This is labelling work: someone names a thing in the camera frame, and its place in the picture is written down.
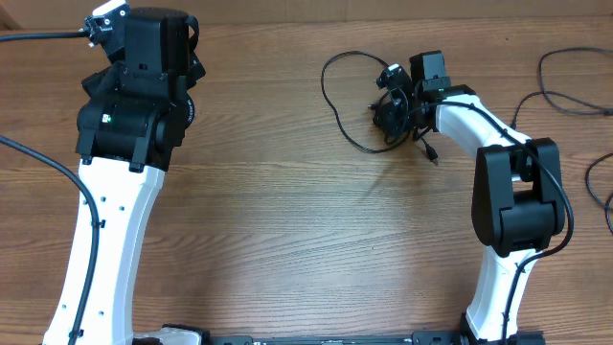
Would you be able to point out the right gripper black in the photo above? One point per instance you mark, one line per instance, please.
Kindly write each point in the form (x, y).
(392, 119)

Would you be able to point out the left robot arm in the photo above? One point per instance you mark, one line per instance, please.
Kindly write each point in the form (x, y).
(137, 113)

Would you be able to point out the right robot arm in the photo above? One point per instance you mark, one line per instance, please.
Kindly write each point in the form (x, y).
(518, 204)

